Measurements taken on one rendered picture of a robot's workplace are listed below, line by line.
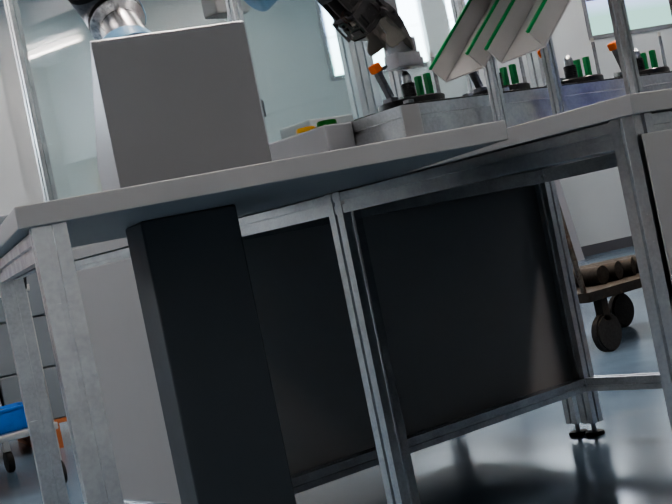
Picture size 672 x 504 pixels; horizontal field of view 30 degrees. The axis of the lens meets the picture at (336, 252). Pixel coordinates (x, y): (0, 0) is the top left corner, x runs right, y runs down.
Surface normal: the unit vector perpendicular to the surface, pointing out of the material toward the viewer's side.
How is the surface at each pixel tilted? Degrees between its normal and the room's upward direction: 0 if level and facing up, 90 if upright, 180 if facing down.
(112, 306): 90
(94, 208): 90
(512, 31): 90
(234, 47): 90
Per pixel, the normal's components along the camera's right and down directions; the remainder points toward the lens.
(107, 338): -0.78, 0.16
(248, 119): 0.32, -0.06
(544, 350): 0.59, -0.11
